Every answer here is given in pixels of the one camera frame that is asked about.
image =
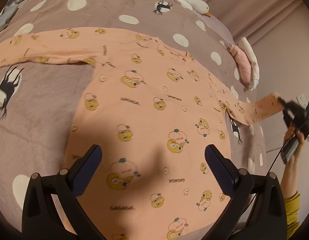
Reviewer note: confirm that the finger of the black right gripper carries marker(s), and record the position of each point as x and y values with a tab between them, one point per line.
285	103
287	118

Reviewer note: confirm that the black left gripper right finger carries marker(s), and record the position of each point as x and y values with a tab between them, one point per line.
267	219

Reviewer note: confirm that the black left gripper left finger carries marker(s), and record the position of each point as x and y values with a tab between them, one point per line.
40	219

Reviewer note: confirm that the peach duck print shirt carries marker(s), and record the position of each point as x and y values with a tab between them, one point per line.
151	108

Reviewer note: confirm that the yellow right sleeve forearm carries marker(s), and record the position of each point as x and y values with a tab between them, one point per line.
291	196

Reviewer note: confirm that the right hand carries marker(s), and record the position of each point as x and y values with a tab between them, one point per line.
290	146

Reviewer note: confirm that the folded white garment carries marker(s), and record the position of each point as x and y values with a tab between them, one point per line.
255	71

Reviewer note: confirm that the folded pink garment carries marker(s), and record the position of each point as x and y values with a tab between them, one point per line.
243	63

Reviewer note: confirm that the mauve polka dot blanket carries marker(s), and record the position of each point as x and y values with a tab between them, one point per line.
166	20

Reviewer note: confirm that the white wall socket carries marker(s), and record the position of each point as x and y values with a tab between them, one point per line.
301	99

